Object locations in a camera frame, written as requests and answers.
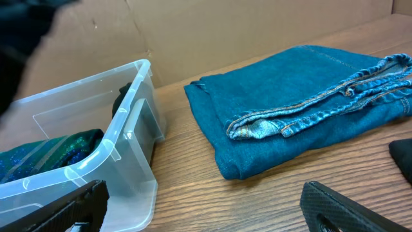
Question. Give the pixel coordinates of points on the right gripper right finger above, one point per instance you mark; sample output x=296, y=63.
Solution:
x=327, y=210

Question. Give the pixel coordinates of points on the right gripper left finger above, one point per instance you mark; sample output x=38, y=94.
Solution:
x=83, y=209

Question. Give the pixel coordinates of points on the blue green sequin cloth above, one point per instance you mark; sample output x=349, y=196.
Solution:
x=45, y=155

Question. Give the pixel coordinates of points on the black cloth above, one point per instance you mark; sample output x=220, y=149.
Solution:
x=23, y=25
x=401, y=152
x=123, y=91

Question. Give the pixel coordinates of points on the blue denim jeans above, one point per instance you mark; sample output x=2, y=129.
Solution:
x=304, y=98

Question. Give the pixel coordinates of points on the clear plastic storage bin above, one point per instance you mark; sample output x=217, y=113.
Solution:
x=121, y=159

